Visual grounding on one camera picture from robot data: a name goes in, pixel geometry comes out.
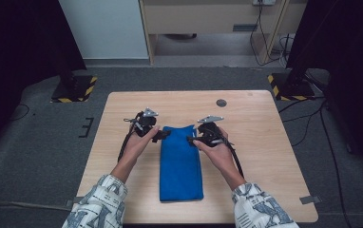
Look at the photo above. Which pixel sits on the black curtain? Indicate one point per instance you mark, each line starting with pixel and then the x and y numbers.
pixel 11 47
pixel 353 47

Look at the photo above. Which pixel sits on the person's left hand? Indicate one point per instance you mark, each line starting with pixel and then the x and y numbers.
pixel 135 150

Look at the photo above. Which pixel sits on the white power strip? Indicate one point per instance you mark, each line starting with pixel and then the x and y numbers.
pixel 264 2

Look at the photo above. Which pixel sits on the person's right hand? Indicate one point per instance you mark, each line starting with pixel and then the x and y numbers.
pixel 220 158

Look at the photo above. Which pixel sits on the grey rectangular cabinet plate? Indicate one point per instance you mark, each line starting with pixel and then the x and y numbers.
pixel 244 27

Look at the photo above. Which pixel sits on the light wooden cabinet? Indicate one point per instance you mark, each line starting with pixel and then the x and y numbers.
pixel 201 19

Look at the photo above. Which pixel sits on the grey tape strip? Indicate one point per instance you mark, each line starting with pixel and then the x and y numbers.
pixel 309 199
pixel 72 202

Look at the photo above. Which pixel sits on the grey round table grommet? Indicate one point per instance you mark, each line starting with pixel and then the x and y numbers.
pixel 221 103

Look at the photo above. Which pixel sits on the black tape floor mark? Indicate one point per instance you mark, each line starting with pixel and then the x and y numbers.
pixel 88 127

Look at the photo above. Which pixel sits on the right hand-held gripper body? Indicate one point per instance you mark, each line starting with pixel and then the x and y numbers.
pixel 209 133

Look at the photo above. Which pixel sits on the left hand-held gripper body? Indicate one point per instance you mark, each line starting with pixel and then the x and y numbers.
pixel 146 123

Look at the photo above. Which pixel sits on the blue cloth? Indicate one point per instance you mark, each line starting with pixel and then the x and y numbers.
pixel 179 171

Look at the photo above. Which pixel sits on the black stand with striped base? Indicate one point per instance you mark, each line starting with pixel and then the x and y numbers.
pixel 292 91
pixel 75 90

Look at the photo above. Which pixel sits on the white panel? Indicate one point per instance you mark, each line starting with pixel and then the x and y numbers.
pixel 106 28

